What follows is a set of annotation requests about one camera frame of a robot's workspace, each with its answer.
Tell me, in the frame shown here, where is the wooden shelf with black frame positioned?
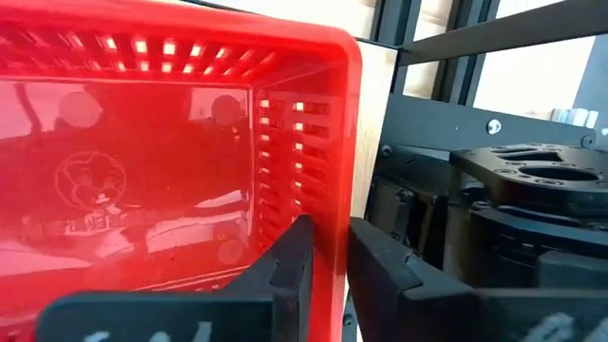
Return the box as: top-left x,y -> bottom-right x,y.
349,40 -> 399,224

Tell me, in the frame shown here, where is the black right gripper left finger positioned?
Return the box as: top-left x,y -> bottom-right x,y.
36,214 -> 316,342

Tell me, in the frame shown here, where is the red plastic basket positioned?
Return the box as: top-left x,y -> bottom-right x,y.
0,0 -> 363,342

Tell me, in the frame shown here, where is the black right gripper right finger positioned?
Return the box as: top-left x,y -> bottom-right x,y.
348,217 -> 608,342

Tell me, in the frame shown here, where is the black metal table frame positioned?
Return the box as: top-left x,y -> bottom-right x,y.
370,0 -> 608,153

